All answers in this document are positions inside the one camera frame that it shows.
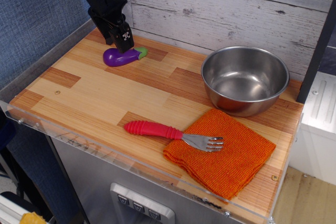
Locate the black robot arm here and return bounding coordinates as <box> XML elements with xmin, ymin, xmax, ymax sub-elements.
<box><xmin>86</xmin><ymin>0</ymin><xmax>134</xmax><ymax>53</ymax></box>

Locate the purple toy eggplant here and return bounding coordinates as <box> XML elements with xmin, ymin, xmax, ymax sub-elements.
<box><xmin>103</xmin><ymin>47</ymin><xmax>148</xmax><ymax>67</ymax></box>

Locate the stainless steel bowl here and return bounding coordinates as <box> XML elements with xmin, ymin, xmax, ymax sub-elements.
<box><xmin>201</xmin><ymin>46</ymin><xmax>290</xmax><ymax>117</ymax></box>

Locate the orange knitted cloth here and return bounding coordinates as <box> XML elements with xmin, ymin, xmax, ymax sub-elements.
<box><xmin>163</xmin><ymin>109</ymin><xmax>276</xmax><ymax>200</ymax></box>

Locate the white side cabinet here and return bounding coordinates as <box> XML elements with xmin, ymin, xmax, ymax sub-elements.
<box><xmin>289</xmin><ymin>72</ymin><xmax>335</xmax><ymax>185</ymax></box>

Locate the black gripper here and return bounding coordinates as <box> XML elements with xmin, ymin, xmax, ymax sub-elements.
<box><xmin>87</xmin><ymin>0</ymin><xmax>134</xmax><ymax>54</ymax></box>

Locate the red handled metal fork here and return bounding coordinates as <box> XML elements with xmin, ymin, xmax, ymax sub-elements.
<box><xmin>124</xmin><ymin>121</ymin><xmax>224</xmax><ymax>152</ymax></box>

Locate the silver control panel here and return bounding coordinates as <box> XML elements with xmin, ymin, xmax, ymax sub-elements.
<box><xmin>110</xmin><ymin>183</ymin><xmax>175</xmax><ymax>223</ymax></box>

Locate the dark right vertical post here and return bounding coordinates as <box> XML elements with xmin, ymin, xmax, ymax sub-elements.
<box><xmin>296</xmin><ymin>0</ymin><xmax>336</xmax><ymax>103</ymax></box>

